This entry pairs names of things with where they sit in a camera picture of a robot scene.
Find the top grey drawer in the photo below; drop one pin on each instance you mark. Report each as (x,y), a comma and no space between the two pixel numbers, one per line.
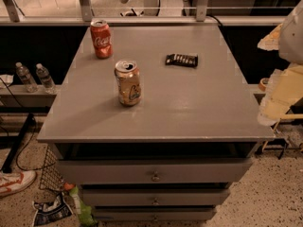
(154,172)

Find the black chocolate RXBAR wrapper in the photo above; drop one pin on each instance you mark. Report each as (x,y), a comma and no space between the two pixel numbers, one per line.
(182,60)

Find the right clear water bottle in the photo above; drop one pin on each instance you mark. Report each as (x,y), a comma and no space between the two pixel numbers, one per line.
(46,79)

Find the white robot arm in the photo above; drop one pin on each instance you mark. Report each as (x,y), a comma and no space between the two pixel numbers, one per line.
(291,36)

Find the red Coca-Cola can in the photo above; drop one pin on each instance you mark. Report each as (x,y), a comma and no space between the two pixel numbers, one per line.
(101,39)

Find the white orange sneaker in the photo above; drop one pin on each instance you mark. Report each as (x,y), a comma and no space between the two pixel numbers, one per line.
(11,183)

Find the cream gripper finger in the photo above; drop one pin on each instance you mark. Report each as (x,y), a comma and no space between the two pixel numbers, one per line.
(284,89)
(271,41)

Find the black wire mesh rack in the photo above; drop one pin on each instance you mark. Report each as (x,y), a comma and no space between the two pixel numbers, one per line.
(51,179)

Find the grey drawer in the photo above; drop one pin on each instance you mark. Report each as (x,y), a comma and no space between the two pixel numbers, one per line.
(154,197)
(154,214)
(154,172)

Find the clear water bottle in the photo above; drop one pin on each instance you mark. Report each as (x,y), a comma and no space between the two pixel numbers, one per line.
(25,76)
(46,79)

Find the roll of tan tape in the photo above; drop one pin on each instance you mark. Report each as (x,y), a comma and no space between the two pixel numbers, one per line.
(263,84)

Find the bottom grey drawer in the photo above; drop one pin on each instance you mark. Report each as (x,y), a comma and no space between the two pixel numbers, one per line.
(154,214)

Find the crumpled dark snack bag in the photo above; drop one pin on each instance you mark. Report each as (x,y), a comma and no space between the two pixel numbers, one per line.
(48,212)

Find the black metal stand leg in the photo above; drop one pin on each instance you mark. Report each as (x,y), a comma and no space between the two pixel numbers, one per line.
(6,167)

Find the grey metal railing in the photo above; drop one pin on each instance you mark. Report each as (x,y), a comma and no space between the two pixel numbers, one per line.
(83,12)

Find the orange soda can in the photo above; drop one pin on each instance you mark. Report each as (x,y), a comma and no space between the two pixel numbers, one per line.
(128,82)

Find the middle grey drawer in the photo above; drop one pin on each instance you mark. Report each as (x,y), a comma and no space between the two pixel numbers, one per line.
(154,197)

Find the green spray bottle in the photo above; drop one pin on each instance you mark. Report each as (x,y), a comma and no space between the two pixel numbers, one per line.
(84,211)

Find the left clear water bottle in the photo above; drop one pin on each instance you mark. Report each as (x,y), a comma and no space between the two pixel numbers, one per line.
(25,76)

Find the grey drawer cabinet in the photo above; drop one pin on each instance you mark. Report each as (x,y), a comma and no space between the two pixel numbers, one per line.
(184,113)

